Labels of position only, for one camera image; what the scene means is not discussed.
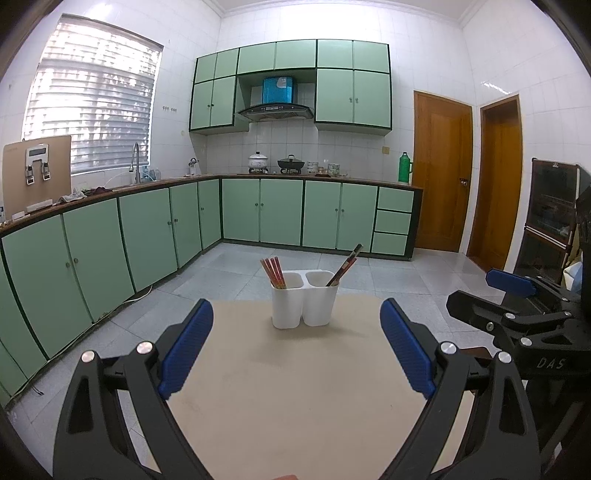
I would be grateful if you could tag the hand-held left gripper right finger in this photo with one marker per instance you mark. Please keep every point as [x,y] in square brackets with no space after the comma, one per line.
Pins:
[406,350]

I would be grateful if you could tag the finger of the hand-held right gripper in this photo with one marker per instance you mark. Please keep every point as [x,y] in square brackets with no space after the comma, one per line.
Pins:
[512,282]
[480,311]

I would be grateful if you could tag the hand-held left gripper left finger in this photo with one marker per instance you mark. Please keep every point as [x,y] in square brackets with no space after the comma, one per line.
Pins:
[187,350]

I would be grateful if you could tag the black chopstick with silver band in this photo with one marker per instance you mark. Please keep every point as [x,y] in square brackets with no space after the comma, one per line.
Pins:
[344,268]
[353,256]

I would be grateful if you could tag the white two-compartment utensil holder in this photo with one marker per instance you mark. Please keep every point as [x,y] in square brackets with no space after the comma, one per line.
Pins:
[288,309]

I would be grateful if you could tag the red patterned wooden chopstick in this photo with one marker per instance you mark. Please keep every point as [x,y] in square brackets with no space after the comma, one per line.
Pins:
[267,272]
[271,272]
[280,271]
[276,272]

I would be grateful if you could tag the black glass cabinet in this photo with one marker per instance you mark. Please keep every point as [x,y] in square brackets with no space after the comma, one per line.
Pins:
[549,207]

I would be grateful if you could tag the plain wooden door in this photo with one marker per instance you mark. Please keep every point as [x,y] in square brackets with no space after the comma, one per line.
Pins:
[498,184]

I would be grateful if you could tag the wooden door with knob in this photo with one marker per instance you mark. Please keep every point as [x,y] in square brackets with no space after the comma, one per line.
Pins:
[438,175]

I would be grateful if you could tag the green thermos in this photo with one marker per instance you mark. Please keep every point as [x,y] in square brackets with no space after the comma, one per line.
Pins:
[405,168]

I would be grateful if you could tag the green base cabinets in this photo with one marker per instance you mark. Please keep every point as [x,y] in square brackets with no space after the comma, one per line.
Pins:
[277,212]

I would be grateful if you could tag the small clear bottles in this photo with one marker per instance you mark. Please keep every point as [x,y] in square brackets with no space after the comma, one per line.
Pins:
[151,174]

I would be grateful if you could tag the crumpled cloth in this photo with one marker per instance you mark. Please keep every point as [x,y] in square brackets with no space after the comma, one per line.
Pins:
[74,196]

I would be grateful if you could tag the small bowls and jars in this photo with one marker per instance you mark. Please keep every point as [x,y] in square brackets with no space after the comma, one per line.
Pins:
[333,169]

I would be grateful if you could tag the metal faucet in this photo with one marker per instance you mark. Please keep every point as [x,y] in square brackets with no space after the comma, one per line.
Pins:
[135,161]

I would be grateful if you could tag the white lidded pot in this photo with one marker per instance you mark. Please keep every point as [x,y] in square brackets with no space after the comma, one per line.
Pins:
[258,162]

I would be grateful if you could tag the wooden board with metal clips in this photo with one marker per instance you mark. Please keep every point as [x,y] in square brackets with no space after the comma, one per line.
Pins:
[55,184]

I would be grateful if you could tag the black wok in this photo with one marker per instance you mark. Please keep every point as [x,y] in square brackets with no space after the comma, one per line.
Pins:
[291,164]

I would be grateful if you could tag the window blinds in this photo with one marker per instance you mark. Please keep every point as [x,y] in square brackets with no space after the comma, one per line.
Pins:
[92,101]

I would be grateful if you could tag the range hood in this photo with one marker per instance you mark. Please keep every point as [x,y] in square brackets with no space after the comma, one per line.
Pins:
[279,92]

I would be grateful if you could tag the green wall cabinets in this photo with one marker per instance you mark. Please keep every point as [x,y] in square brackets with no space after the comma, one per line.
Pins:
[337,97]

